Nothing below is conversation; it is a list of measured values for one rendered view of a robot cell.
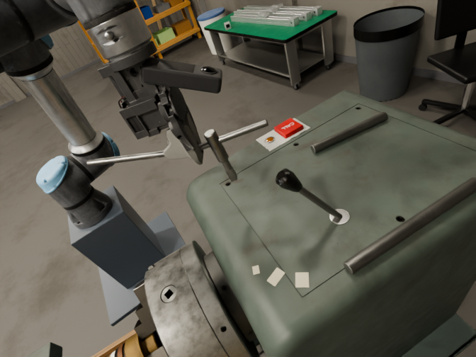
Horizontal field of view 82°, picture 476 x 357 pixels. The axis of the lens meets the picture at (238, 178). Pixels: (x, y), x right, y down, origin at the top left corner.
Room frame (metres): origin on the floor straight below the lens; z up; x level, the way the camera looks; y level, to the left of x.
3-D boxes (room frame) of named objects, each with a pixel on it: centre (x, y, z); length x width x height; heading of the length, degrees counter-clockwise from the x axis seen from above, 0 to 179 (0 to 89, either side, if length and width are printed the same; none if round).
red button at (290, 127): (0.63, -0.19, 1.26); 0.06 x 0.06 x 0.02; 12
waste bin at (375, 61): (2.41, -1.80, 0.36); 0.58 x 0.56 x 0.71; 108
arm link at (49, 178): (0.84, 0.54, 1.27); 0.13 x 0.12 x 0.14; 128
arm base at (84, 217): (0.84, 0.55, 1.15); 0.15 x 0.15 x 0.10
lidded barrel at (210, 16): (5.89, -0.71, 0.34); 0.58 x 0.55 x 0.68; 18
